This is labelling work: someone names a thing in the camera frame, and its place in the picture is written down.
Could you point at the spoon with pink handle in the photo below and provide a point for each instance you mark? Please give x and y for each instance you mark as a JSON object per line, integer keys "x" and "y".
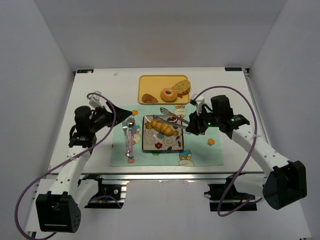
{"x": 130, "y": 152}

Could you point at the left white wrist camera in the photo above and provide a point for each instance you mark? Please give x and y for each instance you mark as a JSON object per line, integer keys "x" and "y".
{"x": 94, "y": 99}

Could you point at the green cartoon placemat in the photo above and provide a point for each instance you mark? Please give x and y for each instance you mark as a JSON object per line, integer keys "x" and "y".
{"x": 198, "y": 151}

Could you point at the metal serving tongs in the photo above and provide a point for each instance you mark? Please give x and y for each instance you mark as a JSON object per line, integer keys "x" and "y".
{"x": 170, "y": 118}

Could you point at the knife with pink handle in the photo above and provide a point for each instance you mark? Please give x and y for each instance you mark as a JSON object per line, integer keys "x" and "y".
{"x": 132, "y": 130}

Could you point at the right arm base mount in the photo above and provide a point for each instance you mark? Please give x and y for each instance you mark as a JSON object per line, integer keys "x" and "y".
{"x": 232, "y": 199}

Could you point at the seeded bread slice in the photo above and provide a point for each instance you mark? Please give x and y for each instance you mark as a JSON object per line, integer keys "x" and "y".
{"x": 182, "y": 88}

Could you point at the reddish brown bread piece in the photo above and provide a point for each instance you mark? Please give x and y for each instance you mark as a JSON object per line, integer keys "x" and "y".
{"x": 149, "y": 99}

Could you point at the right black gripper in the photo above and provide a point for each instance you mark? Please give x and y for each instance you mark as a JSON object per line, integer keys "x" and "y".
{"x": 194, "y": 124}

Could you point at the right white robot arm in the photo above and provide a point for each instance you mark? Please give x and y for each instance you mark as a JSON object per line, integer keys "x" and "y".
{"x": 284, "y": 181}

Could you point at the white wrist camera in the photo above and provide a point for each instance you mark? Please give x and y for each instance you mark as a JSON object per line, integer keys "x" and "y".
{"x": 198, "y": 101}
{"x": 94, "y": 99}

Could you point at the fork with pink handle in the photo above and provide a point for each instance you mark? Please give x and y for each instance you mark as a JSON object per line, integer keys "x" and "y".
{"x": 125, "y": 128}

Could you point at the sugared orange donut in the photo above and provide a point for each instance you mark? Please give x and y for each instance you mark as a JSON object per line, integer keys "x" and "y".
{"x": 168, "y": 95}

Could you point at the yellow plastic tray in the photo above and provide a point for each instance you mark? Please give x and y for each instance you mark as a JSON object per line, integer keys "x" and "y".
{"x": 154, "y": 84}

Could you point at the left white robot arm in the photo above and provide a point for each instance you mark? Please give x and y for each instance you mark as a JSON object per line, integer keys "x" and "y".
{"x": 59, "y": 210}

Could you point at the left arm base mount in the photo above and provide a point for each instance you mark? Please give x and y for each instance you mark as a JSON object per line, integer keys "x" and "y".
{"x": 110, "y": 193}

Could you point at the square floral ceramic plate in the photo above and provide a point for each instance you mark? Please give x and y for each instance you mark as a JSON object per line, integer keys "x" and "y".
{"x": 153, "y": 141}

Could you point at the aluminium table front rail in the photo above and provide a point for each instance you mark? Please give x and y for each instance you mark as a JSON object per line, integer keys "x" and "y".
{"x": 157, "y": 176}

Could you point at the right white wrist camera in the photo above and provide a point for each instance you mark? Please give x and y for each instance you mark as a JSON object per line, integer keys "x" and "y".
{"x": 198, "y": 101}

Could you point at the striped bread roll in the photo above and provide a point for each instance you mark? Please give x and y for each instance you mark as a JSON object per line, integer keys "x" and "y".
{"x": 162, "y": 128}

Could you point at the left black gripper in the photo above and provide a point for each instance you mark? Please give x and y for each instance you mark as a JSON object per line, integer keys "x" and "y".
{"x": 110, "y": 114}

